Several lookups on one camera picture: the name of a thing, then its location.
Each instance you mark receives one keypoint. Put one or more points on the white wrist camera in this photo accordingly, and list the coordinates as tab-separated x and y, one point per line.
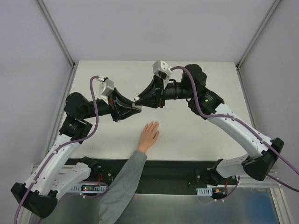
106	87
163	71

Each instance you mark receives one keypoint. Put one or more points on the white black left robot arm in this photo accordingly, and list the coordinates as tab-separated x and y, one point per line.
41	192

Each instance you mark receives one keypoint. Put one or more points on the right aluminium frame post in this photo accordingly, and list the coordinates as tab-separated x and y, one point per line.
258	33

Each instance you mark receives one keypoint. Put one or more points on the aluminium frame post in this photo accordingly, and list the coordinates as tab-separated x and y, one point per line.
55	32
258	33

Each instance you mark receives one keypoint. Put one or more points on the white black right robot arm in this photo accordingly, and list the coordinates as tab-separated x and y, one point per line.
262	151

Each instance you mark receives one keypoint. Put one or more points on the left aluminium frame post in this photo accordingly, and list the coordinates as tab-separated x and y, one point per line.
55	32

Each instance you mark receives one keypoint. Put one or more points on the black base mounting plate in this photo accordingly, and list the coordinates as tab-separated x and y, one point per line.
158	177

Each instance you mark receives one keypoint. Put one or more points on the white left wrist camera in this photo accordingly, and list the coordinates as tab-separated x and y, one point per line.
106	87

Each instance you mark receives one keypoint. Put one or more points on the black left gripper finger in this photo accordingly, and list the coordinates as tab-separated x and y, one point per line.
126	112
117	97

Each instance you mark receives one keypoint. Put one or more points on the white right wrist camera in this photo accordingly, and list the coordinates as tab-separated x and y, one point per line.
163	71

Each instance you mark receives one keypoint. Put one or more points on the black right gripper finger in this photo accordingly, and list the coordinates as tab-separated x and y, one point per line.
148	101
150	89

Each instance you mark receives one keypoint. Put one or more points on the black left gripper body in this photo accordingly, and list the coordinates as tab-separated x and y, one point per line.
112	106

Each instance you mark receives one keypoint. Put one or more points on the aluminium rail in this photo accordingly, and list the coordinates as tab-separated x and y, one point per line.
248	182

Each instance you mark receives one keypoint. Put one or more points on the grey sleeved forearm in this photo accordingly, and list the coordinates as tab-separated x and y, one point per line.
122	189

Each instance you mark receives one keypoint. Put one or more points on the white right cable duct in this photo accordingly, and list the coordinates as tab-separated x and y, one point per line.
204	191

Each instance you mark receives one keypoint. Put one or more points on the mannequin hand with nails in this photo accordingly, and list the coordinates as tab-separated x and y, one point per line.
148	136

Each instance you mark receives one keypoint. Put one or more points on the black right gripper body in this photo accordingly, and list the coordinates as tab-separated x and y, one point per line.
159	92

